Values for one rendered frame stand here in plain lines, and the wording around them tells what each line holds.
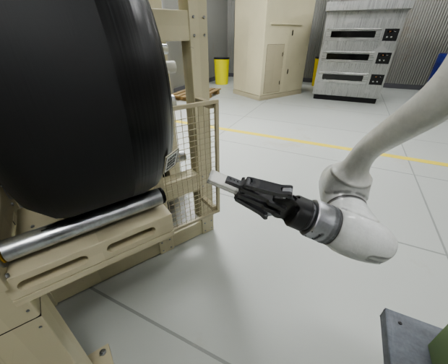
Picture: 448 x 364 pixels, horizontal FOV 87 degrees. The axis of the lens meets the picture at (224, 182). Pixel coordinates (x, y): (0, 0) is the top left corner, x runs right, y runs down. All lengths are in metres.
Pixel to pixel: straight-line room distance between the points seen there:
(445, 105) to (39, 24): 0.54
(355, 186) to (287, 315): 0.98
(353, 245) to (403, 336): 0.30
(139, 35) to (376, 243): 0.58
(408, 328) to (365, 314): 0.82
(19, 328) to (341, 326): 1.33
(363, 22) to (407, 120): 5.59
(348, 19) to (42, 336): 6.06
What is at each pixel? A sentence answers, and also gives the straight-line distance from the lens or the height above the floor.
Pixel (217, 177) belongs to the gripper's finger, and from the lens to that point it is 0.51.
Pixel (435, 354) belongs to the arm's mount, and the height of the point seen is 0.67.
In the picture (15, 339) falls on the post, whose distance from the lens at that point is 0.94.
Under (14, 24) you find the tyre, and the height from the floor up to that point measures 1.28.
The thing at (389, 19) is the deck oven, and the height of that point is 1.51.
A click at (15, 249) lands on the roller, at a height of 0.91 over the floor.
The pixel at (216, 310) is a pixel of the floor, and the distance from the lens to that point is 1.46.
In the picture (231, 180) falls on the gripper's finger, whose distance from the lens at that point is 0.50.
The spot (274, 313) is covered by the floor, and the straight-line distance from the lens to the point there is 1.47.
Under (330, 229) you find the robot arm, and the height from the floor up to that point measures 0.92.
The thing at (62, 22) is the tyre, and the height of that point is 1.28.
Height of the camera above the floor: 1.27
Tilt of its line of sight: 32 degrees down
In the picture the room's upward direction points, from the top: straight up
